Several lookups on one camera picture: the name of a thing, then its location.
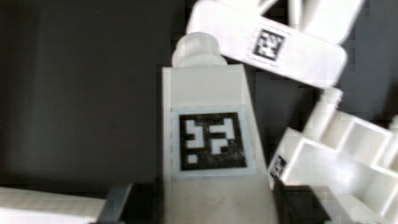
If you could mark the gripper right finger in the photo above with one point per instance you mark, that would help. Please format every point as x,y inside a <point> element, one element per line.
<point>308,205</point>

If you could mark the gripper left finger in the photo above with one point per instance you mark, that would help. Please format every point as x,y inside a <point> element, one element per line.
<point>132,204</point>

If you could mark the white chair seat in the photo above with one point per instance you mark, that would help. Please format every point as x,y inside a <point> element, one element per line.
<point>340,154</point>

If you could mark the long white chair leg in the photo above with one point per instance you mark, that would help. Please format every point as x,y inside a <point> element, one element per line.
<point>214,174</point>

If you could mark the white chair back frame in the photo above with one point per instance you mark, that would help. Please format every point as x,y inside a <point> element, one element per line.
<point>298,52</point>

